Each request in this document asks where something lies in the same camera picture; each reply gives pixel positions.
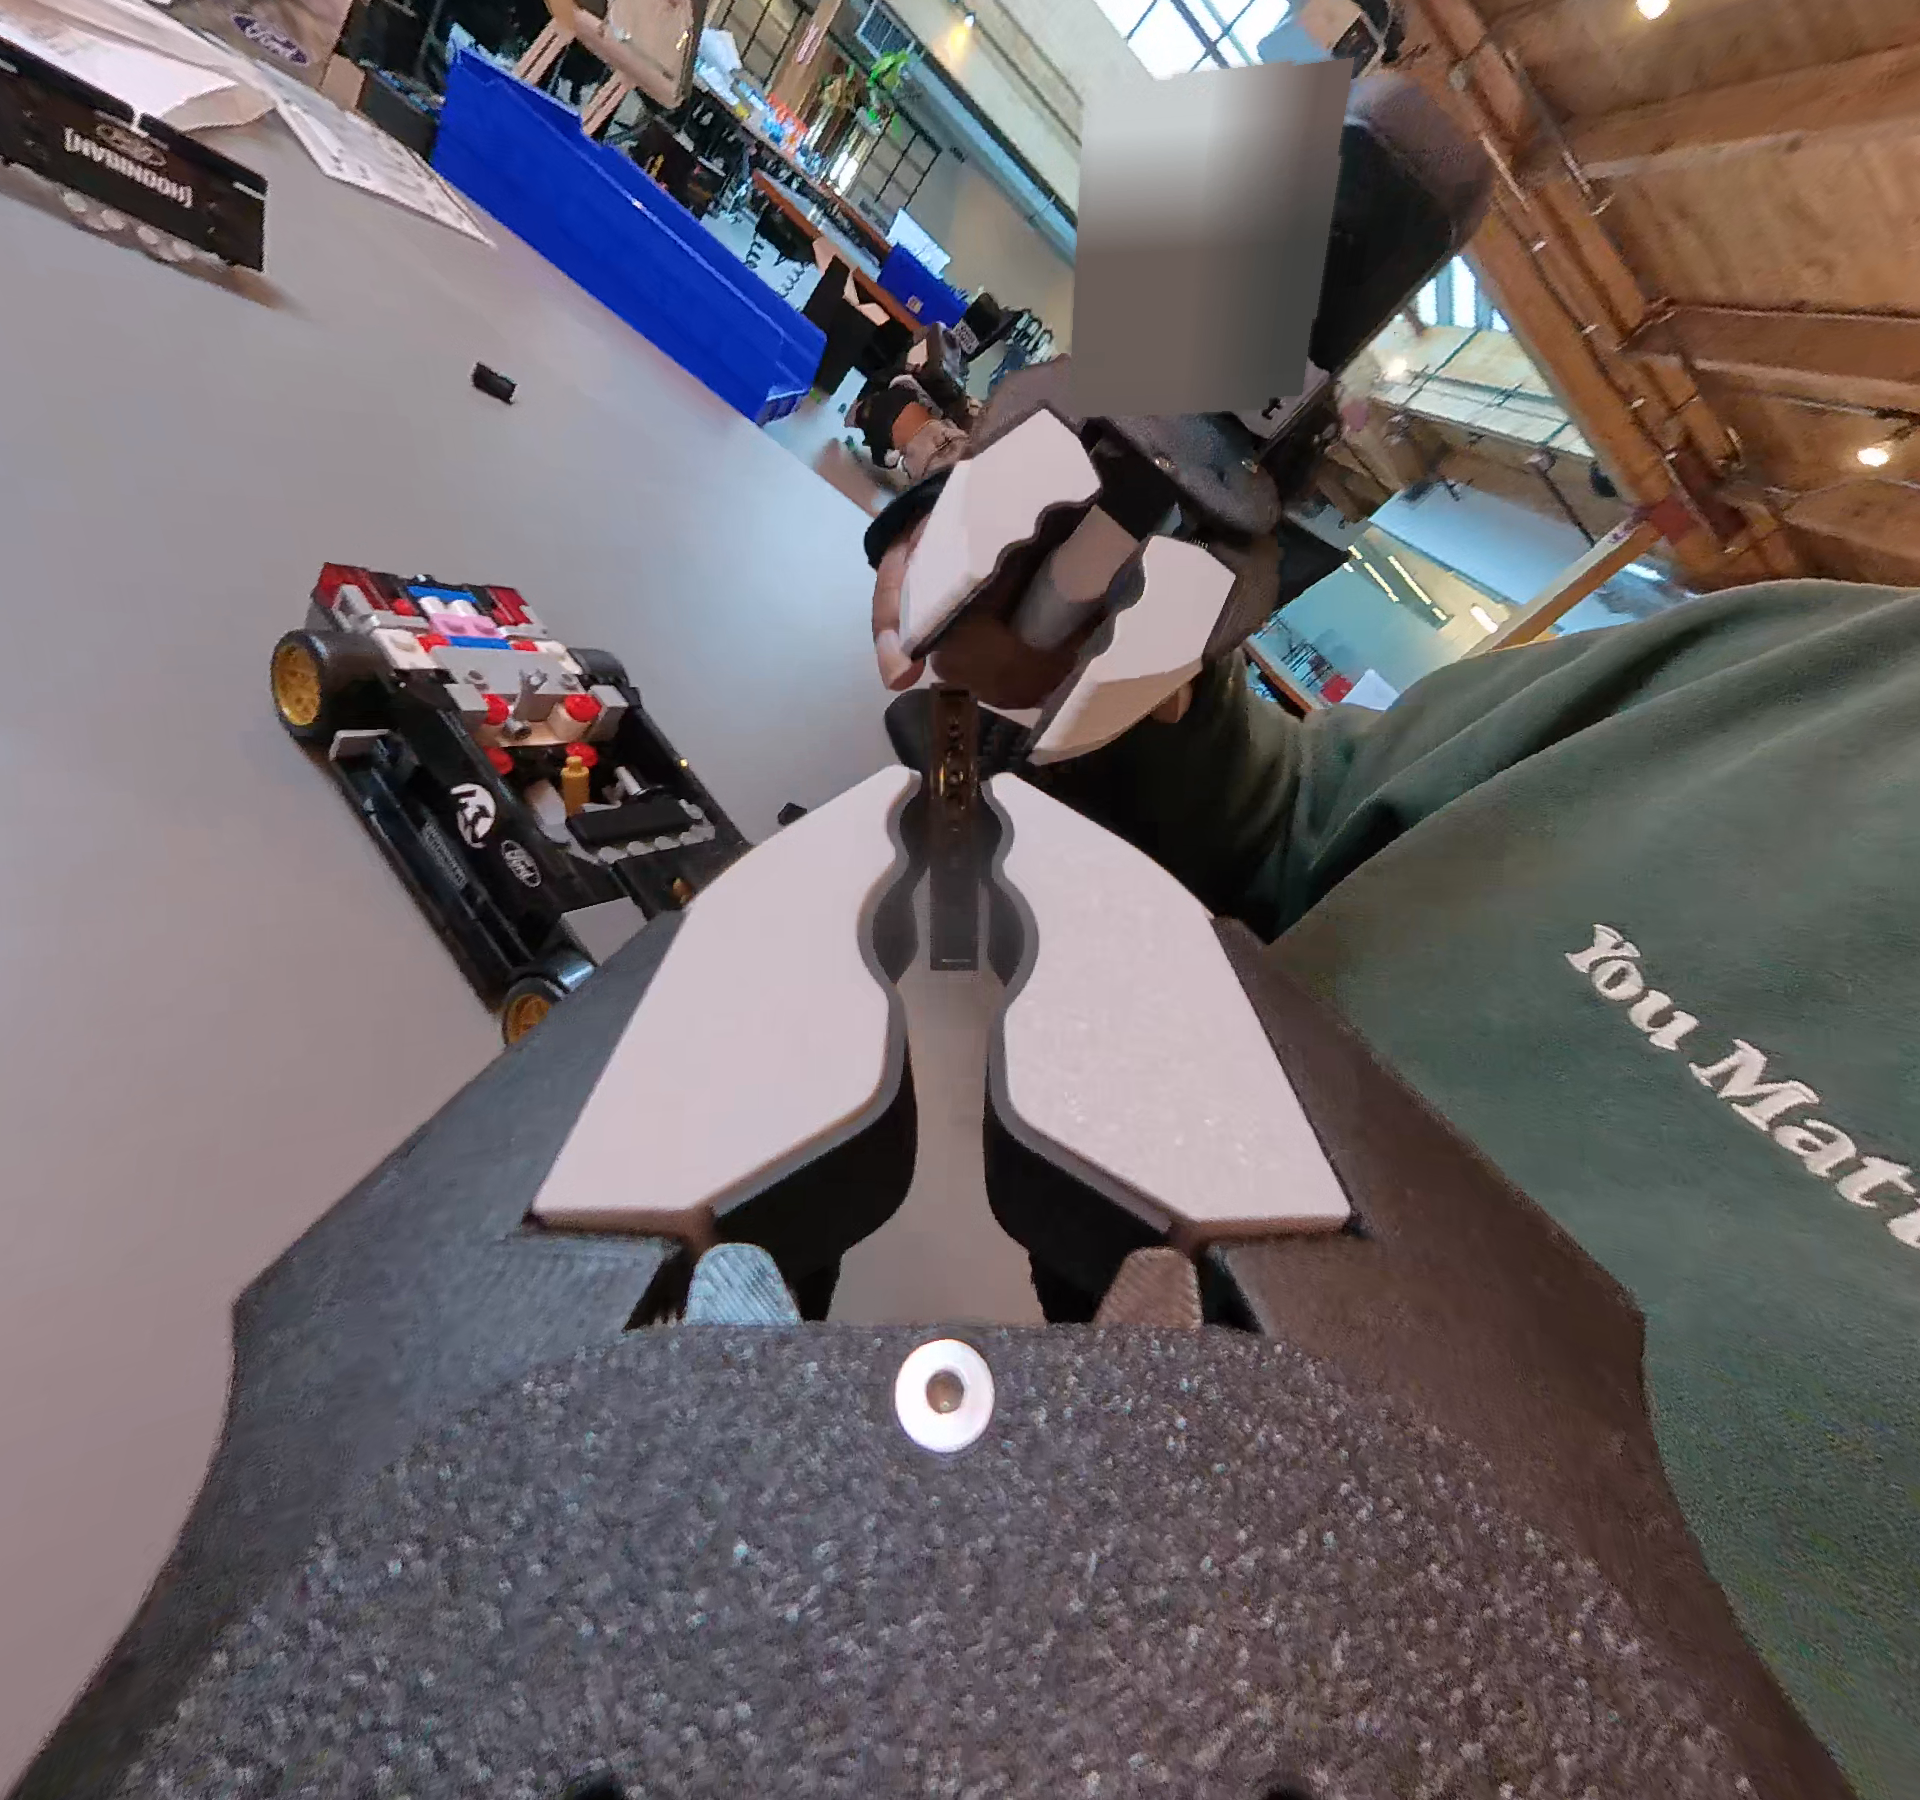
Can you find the person's right hand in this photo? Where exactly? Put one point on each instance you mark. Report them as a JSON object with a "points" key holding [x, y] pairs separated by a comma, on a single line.
{"points": [[974, 669]]}

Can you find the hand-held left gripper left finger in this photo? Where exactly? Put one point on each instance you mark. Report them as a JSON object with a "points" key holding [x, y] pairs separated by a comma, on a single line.
{"points": [[750, 1037]]}

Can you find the folded paper sheet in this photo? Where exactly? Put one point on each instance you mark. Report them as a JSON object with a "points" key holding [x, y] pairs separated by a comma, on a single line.
{"points": [[376, 167]]}

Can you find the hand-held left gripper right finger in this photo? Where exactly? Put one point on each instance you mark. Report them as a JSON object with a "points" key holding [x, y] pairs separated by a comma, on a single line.
{"points": [[1170, 1037]]}

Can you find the crumpled white paper bags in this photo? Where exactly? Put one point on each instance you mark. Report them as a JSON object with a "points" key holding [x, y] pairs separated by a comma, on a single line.
{"points": [[120, 33]]}

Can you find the person's green sweatshirt torso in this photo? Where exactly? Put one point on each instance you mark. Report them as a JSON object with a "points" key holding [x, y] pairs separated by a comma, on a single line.
{"points": [[1682, 1143]]}

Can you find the tiny black lego piece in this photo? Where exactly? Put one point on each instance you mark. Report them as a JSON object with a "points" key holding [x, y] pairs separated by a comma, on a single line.
{"points": [[493, 383]]}

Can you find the black lego car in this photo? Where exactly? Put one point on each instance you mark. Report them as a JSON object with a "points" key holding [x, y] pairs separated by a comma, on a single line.
{"points": [[496, 781]]}

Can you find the long black lego plate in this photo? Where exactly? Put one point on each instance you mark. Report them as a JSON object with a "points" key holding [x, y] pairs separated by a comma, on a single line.
{"points": [[954, 841]]}

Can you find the person's right forearm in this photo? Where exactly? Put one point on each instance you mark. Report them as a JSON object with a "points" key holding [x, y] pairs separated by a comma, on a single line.
{"points": [[1246, 781]]}

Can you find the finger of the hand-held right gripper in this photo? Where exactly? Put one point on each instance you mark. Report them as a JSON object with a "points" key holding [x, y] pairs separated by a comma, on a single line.
{"points": [[974, 526], [1141, 648]]}

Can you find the blue plastic bin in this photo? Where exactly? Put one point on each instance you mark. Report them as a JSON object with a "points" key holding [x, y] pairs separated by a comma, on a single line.
{"points": [[615, 225]]}

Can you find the black printed lego plate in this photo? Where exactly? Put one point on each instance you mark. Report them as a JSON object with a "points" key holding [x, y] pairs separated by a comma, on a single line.
{"points": [[128, 167]]}

